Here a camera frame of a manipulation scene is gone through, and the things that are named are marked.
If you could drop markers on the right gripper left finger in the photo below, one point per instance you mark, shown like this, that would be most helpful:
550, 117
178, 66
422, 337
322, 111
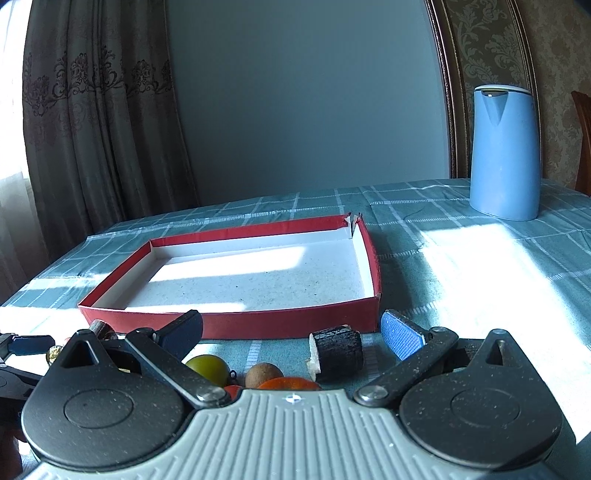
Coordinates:
160, 353

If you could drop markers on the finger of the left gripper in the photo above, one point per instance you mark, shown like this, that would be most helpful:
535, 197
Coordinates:
13, 344

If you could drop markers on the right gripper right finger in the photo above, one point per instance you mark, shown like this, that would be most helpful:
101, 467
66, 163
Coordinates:
419, 351

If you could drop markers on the small dark sugarcane piece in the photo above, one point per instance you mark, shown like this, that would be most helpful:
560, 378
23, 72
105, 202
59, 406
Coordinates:
335, 353

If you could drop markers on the orange tangerine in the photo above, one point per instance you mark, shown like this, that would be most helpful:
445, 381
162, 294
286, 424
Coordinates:
289, 383

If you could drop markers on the small green tomato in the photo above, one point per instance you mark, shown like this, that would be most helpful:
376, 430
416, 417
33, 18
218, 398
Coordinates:
211, 367

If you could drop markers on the large purple sugarcane piece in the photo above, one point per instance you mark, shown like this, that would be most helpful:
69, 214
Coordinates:
102, 330

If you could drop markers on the right cherry tomato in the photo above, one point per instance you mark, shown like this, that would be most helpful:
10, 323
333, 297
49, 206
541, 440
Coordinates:
233, 391

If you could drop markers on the teal plaid tablecloth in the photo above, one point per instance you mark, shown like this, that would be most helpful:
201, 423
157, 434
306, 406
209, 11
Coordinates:
442, 263

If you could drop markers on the small brown longan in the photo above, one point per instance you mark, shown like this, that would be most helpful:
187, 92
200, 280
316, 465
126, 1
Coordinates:
260, 373

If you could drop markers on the red cardboard tray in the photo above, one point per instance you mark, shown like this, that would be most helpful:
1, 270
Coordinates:
277, 280

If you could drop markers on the blue electric kettle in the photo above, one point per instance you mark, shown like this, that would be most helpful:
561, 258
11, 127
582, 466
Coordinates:
506, 168

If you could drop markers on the grey patterned curtain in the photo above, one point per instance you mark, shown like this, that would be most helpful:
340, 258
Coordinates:
102, 133

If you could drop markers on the dark wooden chair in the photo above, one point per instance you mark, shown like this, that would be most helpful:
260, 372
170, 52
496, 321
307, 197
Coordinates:
582, 104

